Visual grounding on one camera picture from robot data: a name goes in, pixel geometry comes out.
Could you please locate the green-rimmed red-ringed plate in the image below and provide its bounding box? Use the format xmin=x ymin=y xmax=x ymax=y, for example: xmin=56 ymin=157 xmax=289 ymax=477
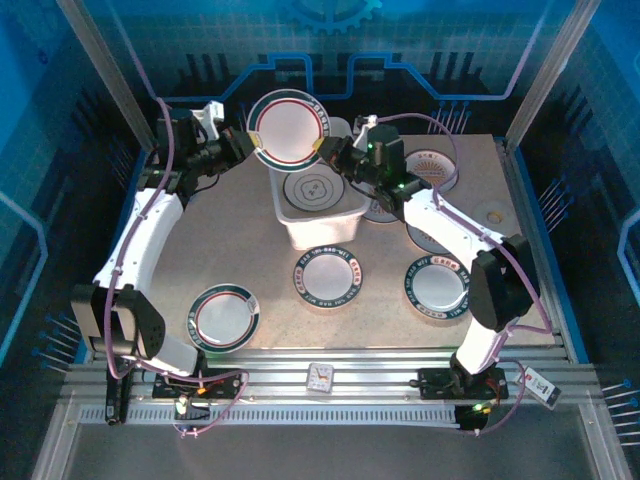
xmin=247 ymin=88 xmax=332 ymax=174
xmin=187 ymin=283 xmax=262 ymax=355

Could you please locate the white plate orange sunburst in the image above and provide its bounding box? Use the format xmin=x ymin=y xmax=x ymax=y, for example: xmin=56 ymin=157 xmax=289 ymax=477
xmin=282 ymin=169 xmax=346 ymax=215
xmin=405 ymin=222 xmax=451 ymax=254
xmin=402 ymin=148 xmax=460 ymax=194
xmin=360 ymin=184 xmax=401 ymax=225

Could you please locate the translucent white plastic bin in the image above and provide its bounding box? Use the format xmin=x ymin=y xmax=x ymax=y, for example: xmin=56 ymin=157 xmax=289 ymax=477
xmin=268 ymin=115 xmax=372 ymax=252

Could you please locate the dark-rimmed lettered plate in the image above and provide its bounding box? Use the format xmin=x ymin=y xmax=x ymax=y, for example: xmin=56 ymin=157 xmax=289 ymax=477
xmin=403 ymin=254 xmax=474 ymax=320
xmin=292 ymin=245 xmax=366 ymax=311

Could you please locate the white round disc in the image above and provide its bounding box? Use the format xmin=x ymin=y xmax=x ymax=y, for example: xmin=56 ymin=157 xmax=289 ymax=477
xmin=472 ymin=198 xmax=514 ymax=234

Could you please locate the small white square clock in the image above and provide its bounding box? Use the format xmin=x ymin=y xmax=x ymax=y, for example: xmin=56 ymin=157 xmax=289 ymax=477
xmin=305 ymin=362 xmax=335 ymax=396

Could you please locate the black controller box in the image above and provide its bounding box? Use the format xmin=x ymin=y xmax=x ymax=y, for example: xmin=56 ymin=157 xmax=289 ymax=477
xmin=455 ymin=402 xmax=494 ymax=432

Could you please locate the white black tag card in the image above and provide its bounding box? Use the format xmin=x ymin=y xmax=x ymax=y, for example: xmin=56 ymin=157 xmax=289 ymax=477
xmin=519 ymin=366 xmax=562 ymax=410

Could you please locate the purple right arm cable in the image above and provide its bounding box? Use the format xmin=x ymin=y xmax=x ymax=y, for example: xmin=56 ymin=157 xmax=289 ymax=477
xmin=377 ymin=112 xmax=554 ymax=436

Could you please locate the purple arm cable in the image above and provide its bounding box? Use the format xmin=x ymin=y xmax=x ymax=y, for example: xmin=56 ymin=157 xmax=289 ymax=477
xmin=102 ymin=97 xmax=251 ymax=440
xmin=377 ymin=112 xmax=554 ymax=436

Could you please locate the aluminium frame post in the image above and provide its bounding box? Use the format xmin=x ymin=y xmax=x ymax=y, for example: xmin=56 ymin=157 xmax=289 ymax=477
xmin=55 ymin=0 xmax=157 ymax=151
xmin=503 ymin=0 xmax=604 ymax=146

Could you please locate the aluminium rail frame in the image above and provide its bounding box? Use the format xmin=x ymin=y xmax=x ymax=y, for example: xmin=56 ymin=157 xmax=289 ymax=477
xmin=59 ymin=347 xmax=601 ymax=406

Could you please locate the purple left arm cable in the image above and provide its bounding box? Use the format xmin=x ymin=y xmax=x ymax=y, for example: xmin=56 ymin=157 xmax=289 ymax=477
xmin=102 ymin=97 xmax=251 ymax=440

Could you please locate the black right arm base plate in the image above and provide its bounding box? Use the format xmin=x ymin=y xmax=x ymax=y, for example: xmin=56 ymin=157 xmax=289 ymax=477
xmin=416 ymin=367 xmax=510 ymax=401

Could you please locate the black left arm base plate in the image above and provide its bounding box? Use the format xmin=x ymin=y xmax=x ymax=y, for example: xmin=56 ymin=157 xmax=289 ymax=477
xmin=151 ymin=368 xmax=247 ymax=401

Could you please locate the slotted grey cable duct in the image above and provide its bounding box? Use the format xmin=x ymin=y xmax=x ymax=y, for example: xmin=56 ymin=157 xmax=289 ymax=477
xmin=78 ymin=405 xmax=464 ymax=427

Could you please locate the black cable bracket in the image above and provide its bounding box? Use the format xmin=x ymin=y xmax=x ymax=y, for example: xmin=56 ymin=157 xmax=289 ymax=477
xmin=104 ymin=372 xmax=132 ymax=427

